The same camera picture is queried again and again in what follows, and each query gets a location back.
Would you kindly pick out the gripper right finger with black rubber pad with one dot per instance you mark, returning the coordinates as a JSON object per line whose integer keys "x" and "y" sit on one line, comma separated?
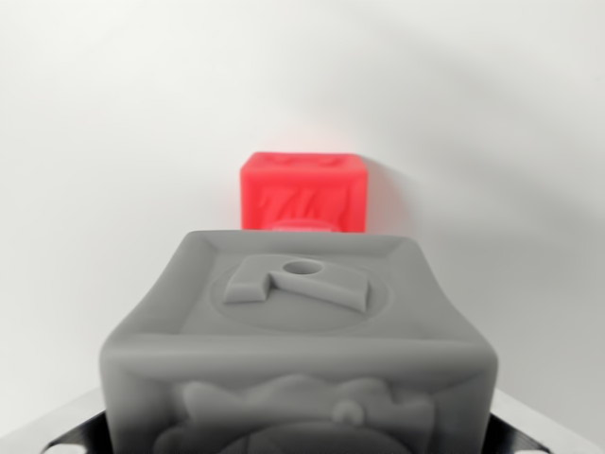
{"x": 543, "y": 430}

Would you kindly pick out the gripper left finger with black rubber pad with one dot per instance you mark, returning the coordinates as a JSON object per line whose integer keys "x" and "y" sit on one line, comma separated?
{"x": 61, "y": 432}

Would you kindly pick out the grey embossed cube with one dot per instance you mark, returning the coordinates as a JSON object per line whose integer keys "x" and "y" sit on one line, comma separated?
{"x": 298, "y": 340}

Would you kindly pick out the red embossed cube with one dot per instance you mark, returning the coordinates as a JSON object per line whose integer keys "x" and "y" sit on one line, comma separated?
{"x": 302, "y": 191}

